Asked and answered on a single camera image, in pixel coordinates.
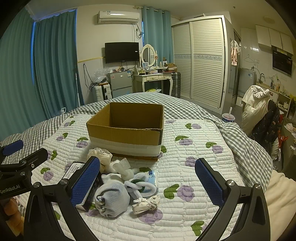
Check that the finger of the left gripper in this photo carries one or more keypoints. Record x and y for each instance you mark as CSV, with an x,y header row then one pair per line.
x,y
29,162
12,148

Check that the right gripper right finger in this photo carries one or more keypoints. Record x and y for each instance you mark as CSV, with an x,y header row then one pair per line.
x,y
253,221

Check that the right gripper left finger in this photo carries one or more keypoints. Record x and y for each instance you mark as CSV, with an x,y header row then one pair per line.
x,y
41,222

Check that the black white packaged box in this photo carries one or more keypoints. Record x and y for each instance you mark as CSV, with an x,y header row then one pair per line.
x,y
82,191

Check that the grey sock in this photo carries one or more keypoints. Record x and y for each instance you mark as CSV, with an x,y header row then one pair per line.
x,y
111,199

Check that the cream lace cloth bundle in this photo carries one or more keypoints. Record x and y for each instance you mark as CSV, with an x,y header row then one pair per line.
x,y
103,155

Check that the white green plush rings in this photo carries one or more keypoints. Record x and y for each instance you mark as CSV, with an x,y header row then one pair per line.
x,y
141,185

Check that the small cream knotted cloth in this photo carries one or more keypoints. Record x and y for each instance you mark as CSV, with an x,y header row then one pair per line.
x,y
142,205

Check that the light blue tissue pack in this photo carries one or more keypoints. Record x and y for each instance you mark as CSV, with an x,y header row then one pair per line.
x,y
152,178

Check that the person's left hand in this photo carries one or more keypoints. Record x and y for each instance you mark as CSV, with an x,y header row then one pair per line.
x,y
15,221

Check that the grey checkered duvet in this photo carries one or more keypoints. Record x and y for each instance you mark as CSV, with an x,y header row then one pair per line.
x,y
253,162

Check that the white knotted sock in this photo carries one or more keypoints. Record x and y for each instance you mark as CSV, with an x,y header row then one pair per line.
x,y
123,168

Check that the white floral quilted blanket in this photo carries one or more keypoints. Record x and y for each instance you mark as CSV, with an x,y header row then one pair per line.
x,y
184,209

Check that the teal curtain left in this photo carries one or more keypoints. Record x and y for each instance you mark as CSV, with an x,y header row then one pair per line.
x,y
39,70

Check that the teal curtain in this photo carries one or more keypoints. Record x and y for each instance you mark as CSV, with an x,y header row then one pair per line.
x,y
157,32
39,70

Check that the open cardboard box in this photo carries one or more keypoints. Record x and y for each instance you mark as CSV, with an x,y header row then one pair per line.
x,y
132,130

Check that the plastic cup with straw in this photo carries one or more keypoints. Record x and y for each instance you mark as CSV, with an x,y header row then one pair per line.
x,y
228,117

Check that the grey mini fridge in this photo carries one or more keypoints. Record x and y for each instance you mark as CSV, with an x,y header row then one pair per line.
x,y
120,83

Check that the white jacket on chair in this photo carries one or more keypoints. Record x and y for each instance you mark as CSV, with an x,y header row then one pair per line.
x,y
254,107

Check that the white dressing table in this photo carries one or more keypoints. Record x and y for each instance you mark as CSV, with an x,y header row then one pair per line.
x,y
139,81

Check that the white air conditioner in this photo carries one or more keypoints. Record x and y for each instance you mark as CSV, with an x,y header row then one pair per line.
x,y
118,17

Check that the oval vanity mirror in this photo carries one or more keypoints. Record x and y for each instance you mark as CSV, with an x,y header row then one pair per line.
x,y
148,56

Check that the black range hood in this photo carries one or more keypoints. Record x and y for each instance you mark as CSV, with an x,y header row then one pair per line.
x,y
282,61

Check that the white louvred wardrobe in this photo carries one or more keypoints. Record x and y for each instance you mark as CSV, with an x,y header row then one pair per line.
x,y
201,48

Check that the teal curtain centre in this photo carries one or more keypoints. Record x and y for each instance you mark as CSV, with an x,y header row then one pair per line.
x,y
157,32

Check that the wall mounted black television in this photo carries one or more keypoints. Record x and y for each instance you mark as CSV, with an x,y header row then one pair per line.
x,y
116,52

